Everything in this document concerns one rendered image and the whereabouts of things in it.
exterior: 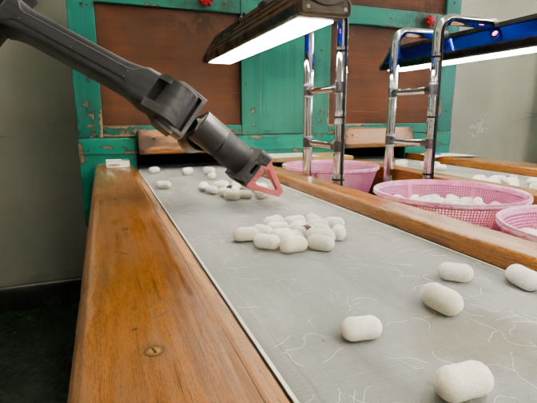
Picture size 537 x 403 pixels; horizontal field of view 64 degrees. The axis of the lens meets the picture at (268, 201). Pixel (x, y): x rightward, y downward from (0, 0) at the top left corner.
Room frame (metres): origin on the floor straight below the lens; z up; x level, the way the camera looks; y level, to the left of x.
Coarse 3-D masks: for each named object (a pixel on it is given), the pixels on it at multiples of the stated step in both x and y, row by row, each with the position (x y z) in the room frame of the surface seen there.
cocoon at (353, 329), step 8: (344, 320) 0.29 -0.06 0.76; (352, 320) 0.29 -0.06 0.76; (360, 320) 0.29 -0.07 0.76; (368, 320) 0.29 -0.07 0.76; (376, 320) 0.29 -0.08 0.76; (344, 328) 0.29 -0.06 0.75; (352, 328) 0.28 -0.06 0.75; (360, 328) 0.28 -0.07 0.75; (368, 328) 0.28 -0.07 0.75; (376, 328) 0.29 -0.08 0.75; (344, 336) 0.28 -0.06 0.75; (352, 336) 0.28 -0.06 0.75; (360, 336) 0.28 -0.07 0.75; (368, 336) 0.28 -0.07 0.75; (376, 336) 0.29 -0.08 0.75
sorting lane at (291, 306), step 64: (192, 192) 0.91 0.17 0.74; (256, 256) 0.48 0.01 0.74; (320, 256) 0.48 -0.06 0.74; (384, 256) 0.48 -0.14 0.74; (448, 256) 0.48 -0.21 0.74; (256, 320) 0.32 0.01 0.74; (320, 320) 0.32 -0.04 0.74; (384, 320) 0.32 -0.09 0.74; (448, 320) 0.32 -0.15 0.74; (512, 320) 0.32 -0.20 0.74; (320, 384) 0.24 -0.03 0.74; (384, 384) 0.24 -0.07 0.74; (512, 384) 0.24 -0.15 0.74
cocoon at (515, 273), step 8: (512, 272) 0.39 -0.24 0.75; (520, 272) 0.38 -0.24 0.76; (528, 272) 0.38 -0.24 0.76; (536, 272) 0.38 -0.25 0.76; (512, 280) 0.39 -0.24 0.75; (520, 280) 0.38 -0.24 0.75; (528, 280) 0.37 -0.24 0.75; (536, 280) 0.37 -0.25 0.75; (528, 288) 0.37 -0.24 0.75; (536, 288) 0.37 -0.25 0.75
